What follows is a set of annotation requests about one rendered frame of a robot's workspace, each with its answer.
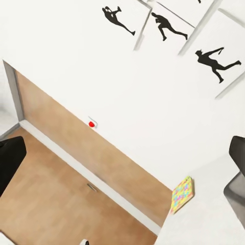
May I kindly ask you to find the toy box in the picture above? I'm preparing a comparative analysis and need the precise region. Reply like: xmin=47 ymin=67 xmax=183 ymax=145
xmin=223 ymin=171 xmax=245 ymax=229

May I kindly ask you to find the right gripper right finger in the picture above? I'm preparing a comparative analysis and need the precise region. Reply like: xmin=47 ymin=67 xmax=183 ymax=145
xmin=229 ymin=135 xmax=245 ymax=177

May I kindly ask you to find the jigsaw puzzle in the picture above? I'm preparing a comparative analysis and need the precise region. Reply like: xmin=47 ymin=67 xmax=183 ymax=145
xmin=171 ymin=176 xmax=193 ymax=214

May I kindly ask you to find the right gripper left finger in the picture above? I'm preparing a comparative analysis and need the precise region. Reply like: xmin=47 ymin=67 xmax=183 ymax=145
xmin=0 ymin=136 xmax=27 ymax=197

